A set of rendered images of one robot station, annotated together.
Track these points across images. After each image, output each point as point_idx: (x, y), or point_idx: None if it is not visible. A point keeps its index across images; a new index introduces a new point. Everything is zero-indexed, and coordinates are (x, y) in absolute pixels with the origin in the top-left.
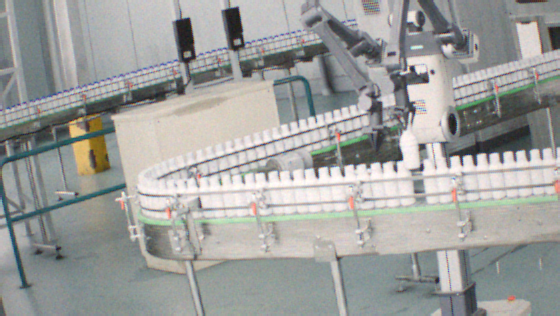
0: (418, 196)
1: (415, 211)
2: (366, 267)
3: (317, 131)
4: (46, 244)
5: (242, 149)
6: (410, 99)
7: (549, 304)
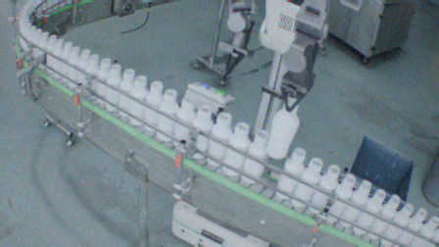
0: (268, 186)
1: (257, 201)
2: (179, 29)
3: None
4: None
5: None
6: (277, 11)
7: (307, 152)
